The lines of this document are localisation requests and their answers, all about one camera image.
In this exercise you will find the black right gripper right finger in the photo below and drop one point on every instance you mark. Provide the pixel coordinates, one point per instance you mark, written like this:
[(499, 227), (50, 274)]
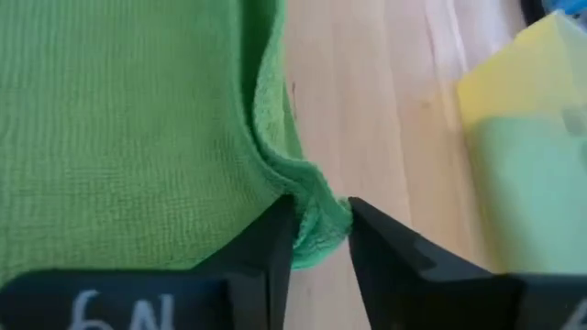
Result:
[(413, 284)]

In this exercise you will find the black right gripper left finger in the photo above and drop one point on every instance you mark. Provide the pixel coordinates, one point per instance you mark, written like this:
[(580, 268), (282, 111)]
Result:
[(247, 275)]

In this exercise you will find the green microfiber towel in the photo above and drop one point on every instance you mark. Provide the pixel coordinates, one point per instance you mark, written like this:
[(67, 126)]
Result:
[(114, 137)]

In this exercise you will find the yellow translucent plastic bin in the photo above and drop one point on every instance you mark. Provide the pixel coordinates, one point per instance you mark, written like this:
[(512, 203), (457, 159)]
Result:
[(518, 91)]

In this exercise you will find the light blue microfiber towel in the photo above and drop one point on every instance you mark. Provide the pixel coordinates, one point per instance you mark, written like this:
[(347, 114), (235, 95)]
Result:
[(571, 5)]

